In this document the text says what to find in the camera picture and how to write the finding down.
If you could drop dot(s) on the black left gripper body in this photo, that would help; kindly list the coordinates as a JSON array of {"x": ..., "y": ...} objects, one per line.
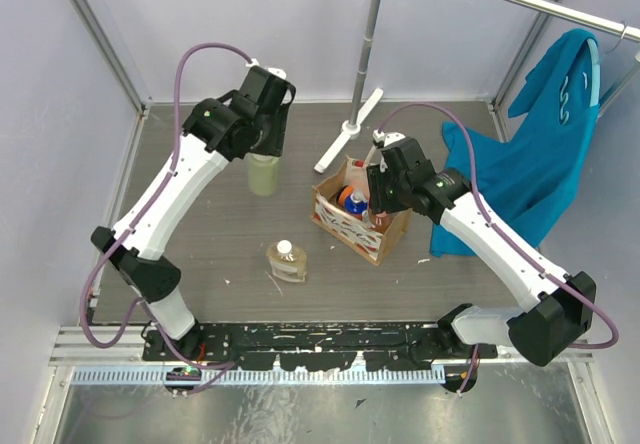
[{"x": 276, "y": 131}]

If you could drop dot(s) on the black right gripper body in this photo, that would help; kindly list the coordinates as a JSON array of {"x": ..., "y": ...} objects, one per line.
[{"x": 387, "y": 193}]

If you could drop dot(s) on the pink cap peach bottle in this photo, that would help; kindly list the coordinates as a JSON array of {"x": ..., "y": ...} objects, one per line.
[{"x": 381, "y": 222}]

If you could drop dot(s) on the green bottle white cap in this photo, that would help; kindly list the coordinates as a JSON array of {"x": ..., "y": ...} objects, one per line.
[{"x": 263, "y": 174}]

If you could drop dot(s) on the orange bottle blue pump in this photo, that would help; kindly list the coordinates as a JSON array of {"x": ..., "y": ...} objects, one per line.
[{"x": 352, "y": 201}]

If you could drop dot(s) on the clear yellowish soap bottle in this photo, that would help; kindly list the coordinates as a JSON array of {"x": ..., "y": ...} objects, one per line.
[{"x": 288, "y": 261}]

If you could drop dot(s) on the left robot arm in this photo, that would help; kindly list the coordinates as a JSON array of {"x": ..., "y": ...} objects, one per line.
[{"x": 211, "y": 137}]

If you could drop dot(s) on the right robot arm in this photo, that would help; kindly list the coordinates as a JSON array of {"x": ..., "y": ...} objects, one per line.
[{"x": 553, "y": 309}]

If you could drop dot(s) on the white rack base foot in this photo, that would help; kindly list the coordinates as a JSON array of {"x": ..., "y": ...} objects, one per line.
[{"x": 345, "y": 139}]

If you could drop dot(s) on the teal blue t-shirt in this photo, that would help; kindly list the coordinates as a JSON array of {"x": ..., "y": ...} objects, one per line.
[{"x": 533, "y": 178}]

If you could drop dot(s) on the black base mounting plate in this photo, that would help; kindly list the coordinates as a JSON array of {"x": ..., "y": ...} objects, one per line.
[{"x": 323, "y": 346}]

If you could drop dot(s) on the metal clothes rack pole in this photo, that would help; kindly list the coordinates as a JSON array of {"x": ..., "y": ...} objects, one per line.
[{"x": 364, "y": 58}]

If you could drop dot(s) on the light blue clothes hanger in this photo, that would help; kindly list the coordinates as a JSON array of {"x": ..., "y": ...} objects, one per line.
[{"x": 592, "y": 78}]

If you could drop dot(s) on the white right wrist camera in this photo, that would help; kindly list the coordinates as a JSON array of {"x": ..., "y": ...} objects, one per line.
[{"x": 381, "y": 139}]

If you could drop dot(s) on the white slotted cable duct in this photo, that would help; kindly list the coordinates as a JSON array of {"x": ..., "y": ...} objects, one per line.
[{"x": 160, "y": 375}]

